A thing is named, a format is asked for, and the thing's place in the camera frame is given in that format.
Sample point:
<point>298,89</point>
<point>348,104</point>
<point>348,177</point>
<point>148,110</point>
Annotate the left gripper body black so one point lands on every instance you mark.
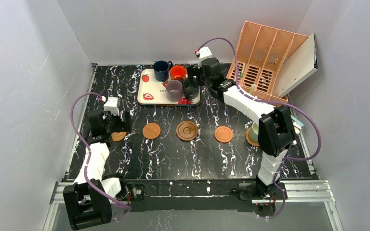
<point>121,122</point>

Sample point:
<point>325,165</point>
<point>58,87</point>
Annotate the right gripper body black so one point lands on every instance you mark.
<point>196,75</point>

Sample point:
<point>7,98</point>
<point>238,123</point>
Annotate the dark ringed wooden coaster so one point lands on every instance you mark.
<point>187,130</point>

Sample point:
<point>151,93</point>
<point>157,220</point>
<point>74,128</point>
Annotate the light green mug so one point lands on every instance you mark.
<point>253,133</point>

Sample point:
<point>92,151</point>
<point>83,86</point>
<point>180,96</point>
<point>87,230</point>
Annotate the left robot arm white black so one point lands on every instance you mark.
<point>89,199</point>

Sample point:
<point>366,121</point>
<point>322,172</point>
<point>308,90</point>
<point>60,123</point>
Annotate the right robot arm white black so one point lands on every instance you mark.
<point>275,128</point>

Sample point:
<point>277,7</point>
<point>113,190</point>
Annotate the cork coaster far left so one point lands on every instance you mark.
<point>118,136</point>

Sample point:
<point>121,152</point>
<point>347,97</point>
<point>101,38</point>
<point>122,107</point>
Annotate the smooth wooden coaster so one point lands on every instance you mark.
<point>151,131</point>

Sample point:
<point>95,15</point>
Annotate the orange round coaster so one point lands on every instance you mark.
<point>223,134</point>

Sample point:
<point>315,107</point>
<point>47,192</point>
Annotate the woven rattan coaster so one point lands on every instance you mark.
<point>249,141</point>

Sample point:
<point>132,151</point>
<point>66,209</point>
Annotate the orange mug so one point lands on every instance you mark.
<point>178,72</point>

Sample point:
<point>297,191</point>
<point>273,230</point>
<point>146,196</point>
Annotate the dark green mug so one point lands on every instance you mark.
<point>190,88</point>

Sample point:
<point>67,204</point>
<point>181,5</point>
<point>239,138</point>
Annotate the lilac mug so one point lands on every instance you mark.
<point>174,89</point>

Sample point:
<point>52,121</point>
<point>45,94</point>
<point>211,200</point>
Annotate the navy blue mug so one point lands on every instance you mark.
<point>162,70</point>

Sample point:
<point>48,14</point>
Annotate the white strawberry tray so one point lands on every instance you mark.
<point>153,92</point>

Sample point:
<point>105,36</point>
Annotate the pink desk file organizer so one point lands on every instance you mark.
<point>261,50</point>

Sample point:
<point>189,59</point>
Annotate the white binder folder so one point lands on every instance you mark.
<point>300,63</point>

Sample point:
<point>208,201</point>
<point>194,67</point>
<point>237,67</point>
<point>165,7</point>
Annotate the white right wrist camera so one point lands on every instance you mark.
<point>202,54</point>

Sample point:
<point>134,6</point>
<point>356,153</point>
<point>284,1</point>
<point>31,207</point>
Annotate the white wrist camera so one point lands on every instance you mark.
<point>112,106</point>
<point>202,54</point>

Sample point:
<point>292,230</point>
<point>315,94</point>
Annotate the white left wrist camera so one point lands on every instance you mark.
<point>112,106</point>

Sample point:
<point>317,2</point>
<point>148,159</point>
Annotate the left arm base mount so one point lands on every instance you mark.
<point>130,193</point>

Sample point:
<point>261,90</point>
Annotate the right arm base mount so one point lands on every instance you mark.
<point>268,200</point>

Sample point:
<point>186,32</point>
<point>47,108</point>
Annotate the aluminium front rail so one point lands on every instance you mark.
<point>215,195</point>

